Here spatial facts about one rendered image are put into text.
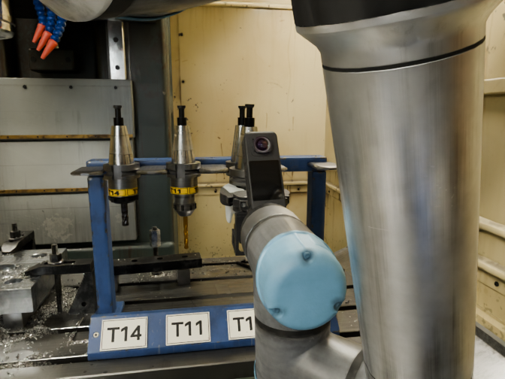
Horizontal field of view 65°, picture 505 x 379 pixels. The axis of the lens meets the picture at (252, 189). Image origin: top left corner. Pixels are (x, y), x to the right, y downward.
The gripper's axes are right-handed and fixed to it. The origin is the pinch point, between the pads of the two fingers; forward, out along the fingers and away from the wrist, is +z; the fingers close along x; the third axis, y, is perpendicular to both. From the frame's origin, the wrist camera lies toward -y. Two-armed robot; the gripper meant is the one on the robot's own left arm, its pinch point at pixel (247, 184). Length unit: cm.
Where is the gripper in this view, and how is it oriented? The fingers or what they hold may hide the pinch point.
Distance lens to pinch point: 66.6
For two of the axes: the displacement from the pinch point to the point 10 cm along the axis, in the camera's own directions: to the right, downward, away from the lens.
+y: -0.2, 9.8, 2.1
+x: 9.9, -0.1, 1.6
